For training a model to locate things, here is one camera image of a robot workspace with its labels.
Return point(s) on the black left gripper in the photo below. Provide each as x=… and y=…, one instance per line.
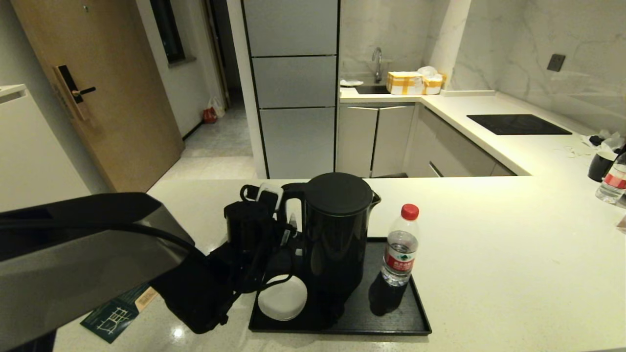
x=281, y=254

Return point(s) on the black electric kettle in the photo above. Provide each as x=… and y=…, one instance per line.
x=337, y=234

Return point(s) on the clear plastic water bottle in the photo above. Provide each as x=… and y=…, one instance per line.
x=400, y=254
x=612, y=186

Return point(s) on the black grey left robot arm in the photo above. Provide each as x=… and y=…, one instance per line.
x=98, y=254

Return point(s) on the white round saucer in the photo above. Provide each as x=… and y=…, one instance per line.
x=283, y=303

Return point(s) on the grey sink base cabinet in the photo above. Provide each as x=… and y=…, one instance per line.
x=374, y=141

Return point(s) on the black rectangular serving tray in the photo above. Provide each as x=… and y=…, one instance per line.
x=391, y=313

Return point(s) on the red bag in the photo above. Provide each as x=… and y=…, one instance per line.
x=210, y=116

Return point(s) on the white shopping bag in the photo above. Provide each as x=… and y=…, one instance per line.
x=218, y=106

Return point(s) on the tall grey panel cabinet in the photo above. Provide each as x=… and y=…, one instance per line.
x=293, y=83

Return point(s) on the white dish cloth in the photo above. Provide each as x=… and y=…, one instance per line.
x=351, y=83

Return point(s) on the dark kitchen sink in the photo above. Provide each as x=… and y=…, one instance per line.
x=371, y=90

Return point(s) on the grey counter drawer cabinet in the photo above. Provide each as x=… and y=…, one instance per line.
x=455, y=153

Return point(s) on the chrome kitchen faucet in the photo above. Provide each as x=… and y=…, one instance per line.
x=378, y=67

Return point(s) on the large yellow-taped cardboard box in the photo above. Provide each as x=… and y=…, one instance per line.
x=403, y=83

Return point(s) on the small yellow-taped cardboard box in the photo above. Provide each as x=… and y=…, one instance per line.
x=433, y=86

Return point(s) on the dark green folded brochure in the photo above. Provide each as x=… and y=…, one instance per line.
x=112, y=318

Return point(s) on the crumpled white plastic bag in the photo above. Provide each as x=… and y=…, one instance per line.
x=428, y=72

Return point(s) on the brown wooden door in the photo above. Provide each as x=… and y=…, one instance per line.
x=122, y=98

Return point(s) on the dark window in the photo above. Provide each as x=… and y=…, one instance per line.
x=168, y=34

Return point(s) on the black induction cooktop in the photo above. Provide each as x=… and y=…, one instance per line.
x=517, y=124

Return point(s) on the black mug white rim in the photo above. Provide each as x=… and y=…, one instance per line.
x=600, y=167

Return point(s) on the brown object corner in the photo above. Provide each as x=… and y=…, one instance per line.
x=622, y=224

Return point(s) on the crumpled clear wrappers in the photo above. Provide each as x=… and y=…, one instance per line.
x=611, y=142

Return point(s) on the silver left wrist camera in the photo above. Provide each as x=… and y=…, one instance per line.
x=270, y=197

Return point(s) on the grey wall socket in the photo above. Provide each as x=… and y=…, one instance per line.
x=556, y=63

